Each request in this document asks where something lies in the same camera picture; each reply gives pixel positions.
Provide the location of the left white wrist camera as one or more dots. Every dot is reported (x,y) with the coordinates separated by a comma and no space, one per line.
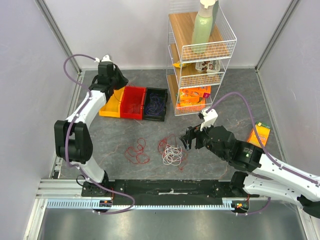
(106,58)

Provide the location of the black plastic bin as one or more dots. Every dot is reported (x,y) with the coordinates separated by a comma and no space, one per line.
(155,104)

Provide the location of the white wire shelf rack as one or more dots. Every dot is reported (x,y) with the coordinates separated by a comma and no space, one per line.
(221,45)

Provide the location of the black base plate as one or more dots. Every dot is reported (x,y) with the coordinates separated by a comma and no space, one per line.
(213,187)

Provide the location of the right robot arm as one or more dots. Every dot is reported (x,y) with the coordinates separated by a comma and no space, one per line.
(258,173)

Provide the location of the yellow plastic bin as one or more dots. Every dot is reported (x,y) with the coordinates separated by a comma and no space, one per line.
(113,106)

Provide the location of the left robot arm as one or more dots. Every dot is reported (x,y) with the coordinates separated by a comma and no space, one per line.
(73,142)

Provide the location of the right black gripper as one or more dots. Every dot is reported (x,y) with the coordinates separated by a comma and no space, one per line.
(191,137)

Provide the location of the orange box in rack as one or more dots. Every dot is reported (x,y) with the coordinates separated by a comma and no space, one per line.
(193,95)

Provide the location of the red plastic bin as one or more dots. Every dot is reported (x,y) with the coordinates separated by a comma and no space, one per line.
(132,102)

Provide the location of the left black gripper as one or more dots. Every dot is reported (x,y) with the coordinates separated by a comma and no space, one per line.
(124,81)

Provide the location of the orange snack box on table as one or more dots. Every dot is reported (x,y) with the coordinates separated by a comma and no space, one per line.
(263,131)

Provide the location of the yellow snack bag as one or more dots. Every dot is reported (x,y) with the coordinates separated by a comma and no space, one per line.
(181,65)

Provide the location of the slotted cable duct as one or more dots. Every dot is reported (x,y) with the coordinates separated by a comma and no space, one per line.
(97,204)

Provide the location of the green bottle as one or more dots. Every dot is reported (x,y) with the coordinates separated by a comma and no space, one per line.
(204,24)

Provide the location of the white chocolate snack pack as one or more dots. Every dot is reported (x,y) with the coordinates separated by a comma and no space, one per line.
(209,66)

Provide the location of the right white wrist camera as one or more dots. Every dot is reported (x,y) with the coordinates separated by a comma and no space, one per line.
(209,116)

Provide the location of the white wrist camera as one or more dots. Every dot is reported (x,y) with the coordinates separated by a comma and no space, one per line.
(209,116)
(106,58)

